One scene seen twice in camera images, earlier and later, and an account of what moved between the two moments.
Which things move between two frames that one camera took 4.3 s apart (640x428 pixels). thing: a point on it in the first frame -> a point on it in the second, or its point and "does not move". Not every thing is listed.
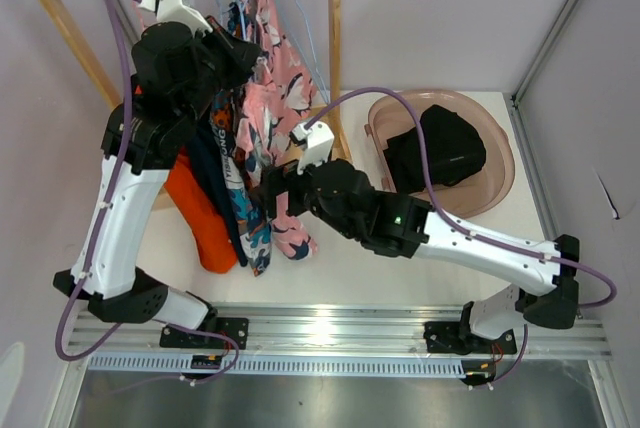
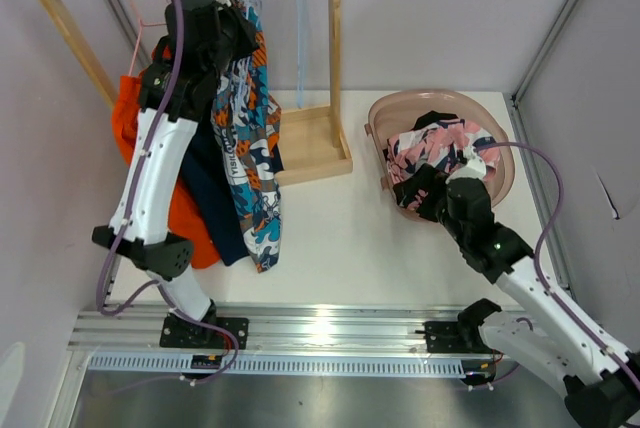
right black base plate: (447, 337) does not move
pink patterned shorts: (275, 100) -> (441, 146)
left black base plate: (237, 328) does not move
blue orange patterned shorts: (252, 226) does not move
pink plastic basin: (478, 195) does not move
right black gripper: (279, 180) -> (425, 179)
